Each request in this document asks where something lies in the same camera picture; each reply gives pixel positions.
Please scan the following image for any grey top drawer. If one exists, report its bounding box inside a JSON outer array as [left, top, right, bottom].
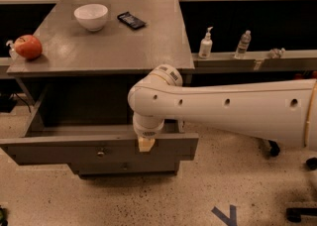
[[1, 86, 198, 165]]

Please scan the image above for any grey drawer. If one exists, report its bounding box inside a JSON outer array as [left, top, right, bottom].
[[68, 161, 179, 175], [1, 86, 198, 165]]

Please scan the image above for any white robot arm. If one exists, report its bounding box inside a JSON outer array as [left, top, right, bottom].
[[128, 64, 317, 150]]

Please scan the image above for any grey middle drawer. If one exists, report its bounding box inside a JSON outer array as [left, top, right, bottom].
[[68, 161, 179, 175]]

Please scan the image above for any grey drawer cabinet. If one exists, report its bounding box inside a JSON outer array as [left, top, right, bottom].
[[7, 0, 196, 178]]

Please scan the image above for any white pump lotion bottle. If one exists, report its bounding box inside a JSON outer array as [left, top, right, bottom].
[[198, 27, 213, 59]]

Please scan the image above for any black snack packet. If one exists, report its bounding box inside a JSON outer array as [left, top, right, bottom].
[[117, 12, 146, 30]]

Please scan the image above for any white ceramic bowl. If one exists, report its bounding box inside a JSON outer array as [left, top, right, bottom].
[[74, 4, 108, 32]]

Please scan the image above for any clear plastic water bottle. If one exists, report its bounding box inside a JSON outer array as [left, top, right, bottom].
[[234, 30, 252, 59]]

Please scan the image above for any red apple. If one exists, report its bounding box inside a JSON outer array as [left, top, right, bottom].
[[14, 35, 43, 59]]

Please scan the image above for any crumpled clear plastic wrapper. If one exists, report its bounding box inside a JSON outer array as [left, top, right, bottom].
[[268, 48, 285, 58]]

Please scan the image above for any small clear pump bottle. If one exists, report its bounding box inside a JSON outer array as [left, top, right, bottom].
[[6, 40, 17, 60]]

